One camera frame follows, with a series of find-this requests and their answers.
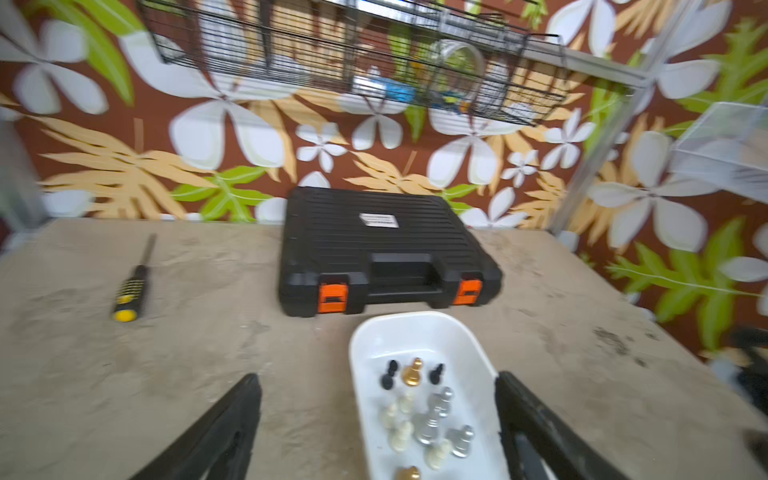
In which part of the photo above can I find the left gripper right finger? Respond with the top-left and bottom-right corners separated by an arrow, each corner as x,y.
494,371 -> 626,479

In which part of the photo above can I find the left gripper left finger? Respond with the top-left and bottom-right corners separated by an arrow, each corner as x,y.
133,373 -> 262,479

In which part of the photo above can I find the silver chess piece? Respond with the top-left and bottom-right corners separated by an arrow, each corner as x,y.
446,425 -> 475,459
413,410 -> 441,445
427,387 -> 454,419

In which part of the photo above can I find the gold chess piece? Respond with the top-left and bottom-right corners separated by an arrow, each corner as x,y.
395,466 -> 422,480
401,357 -> 423,387
425,439 -> 453,471

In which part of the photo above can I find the white storage box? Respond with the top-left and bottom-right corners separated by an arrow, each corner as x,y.
349,311 -> 510,479

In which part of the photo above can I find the black chess pawn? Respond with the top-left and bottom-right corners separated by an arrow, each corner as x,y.
428,363 -> 445,386

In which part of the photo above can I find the white chess pawn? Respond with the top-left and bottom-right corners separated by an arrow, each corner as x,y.
388,420 -> 414,453
378,402 -> 399,431

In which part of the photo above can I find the black chess piece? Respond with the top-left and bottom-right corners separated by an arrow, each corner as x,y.
380,360 -> 399,391

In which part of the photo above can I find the white chess piece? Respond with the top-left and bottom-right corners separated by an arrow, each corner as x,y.
397,392 -> 415,415

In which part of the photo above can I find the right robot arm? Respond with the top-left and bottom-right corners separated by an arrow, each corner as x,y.
731,327 -> 767,469

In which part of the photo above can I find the yellow black screwdriver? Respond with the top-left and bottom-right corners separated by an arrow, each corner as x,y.
112,234 -> 157,323

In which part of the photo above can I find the black tool case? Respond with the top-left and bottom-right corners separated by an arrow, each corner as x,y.
278,187 -> 503,318

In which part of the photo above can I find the blue object in basket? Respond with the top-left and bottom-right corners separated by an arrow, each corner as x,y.
371,79 -> 416,104

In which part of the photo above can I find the clear bottle in basket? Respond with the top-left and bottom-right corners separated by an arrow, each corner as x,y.
426,39 -> 485,114

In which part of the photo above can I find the black wire basket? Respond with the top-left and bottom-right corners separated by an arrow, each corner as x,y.
138,1 -> 569,126

